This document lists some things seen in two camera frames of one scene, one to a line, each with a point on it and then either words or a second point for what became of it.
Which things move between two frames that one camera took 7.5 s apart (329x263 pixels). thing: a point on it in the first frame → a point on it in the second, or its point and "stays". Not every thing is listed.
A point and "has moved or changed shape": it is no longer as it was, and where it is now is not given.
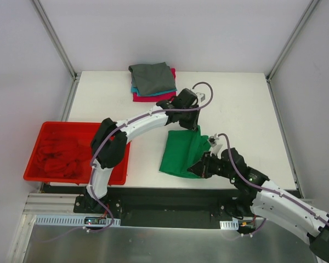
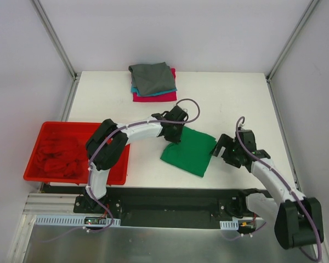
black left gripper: (191, 120) → (174, 134)
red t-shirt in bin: (64, 156) stays
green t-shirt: (182, 148) has moved or changed shape
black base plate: (197, 207) stays
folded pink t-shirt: (168, 97) stays
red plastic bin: (63, 154) stays
